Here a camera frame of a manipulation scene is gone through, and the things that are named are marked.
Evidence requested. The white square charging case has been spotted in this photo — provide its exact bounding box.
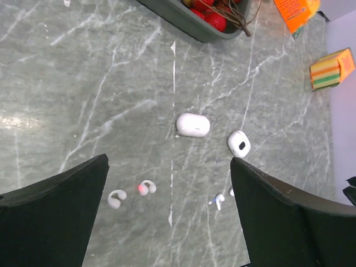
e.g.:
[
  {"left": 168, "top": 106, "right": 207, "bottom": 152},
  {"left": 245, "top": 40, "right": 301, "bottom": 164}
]
[{"left": 228, "top": 131, "right": 251, "bottom": 158}]

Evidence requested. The dark grey fruit tray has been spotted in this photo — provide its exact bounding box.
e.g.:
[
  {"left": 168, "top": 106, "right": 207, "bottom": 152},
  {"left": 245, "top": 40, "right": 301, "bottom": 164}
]
[{"left": 139, "top": 0, "right": 243, "bottom": 43}]

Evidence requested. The orange sponge box near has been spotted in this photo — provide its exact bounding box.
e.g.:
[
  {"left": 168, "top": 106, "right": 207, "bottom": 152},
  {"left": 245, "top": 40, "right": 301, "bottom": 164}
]
[{"left": 274, "top": 0, "right": 320, "bottom": 39}]

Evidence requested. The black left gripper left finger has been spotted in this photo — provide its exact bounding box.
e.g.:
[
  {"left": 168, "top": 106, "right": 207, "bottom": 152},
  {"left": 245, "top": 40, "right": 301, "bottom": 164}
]
[{"left": 1, "top": 154, "right": 109, "bottom": 266}]

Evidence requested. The white stem earbud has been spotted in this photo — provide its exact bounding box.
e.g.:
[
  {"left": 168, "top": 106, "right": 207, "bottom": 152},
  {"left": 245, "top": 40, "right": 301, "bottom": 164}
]
[
  {"left": 208, "top": 193, "right": 225, "bottom": 211},
  {"left": 229, "top": 188, "right": 235, "bottom": 197}
]

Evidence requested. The orange striped sponge box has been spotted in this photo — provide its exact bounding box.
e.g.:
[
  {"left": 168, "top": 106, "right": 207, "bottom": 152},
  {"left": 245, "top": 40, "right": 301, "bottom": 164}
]
[{"left": 309, "top": 48, "right": 355, "bottom": 91}]

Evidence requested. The white clip earbud left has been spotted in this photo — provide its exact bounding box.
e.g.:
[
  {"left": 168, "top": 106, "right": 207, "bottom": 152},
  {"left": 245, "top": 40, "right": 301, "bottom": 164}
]
[{"left": 107, "top": 189, "right": 127, "bottom": 209}]

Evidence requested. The white clip earbud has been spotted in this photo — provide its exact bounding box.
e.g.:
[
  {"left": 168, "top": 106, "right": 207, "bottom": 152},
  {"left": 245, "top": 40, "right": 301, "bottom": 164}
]
[
  {"left": 107, "top": 189, "right": 127, "bottom": 209},
  {"left": 138, "top": 180, "right": 157, "bottom": 196}
]

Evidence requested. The white clip earbud right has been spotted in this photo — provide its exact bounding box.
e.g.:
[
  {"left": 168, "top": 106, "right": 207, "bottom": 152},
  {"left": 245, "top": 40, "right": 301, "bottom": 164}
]
[{"left": 138, "top": 180, "right": 157, "bottom": 196}]

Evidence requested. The white oval charging case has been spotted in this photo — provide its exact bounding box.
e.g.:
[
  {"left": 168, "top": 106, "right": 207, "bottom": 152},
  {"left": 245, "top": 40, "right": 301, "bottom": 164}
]
[{"left": 176, "top": 113, "right": 210, "bottom": 137}]

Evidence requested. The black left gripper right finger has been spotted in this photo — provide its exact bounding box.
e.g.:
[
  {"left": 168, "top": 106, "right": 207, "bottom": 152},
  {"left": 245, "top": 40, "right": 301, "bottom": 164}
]
[{"left": 230, "top": 157, "right": 355, "bottom": 266}]

